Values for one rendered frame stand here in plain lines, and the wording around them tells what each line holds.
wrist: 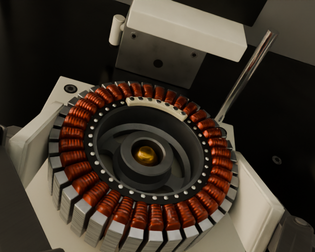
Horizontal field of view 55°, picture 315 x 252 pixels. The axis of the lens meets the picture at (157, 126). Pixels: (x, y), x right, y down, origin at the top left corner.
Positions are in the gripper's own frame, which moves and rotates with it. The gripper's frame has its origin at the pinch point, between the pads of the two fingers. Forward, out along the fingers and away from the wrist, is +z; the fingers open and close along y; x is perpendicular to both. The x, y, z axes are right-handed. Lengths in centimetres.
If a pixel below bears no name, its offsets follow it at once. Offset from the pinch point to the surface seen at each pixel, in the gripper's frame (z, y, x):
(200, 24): -1.1, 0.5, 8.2
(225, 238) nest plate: -1.2, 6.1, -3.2
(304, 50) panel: 22.7, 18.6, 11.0
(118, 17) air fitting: 11.4, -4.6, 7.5
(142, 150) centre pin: -0.1, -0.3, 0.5
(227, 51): -1.5, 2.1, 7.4
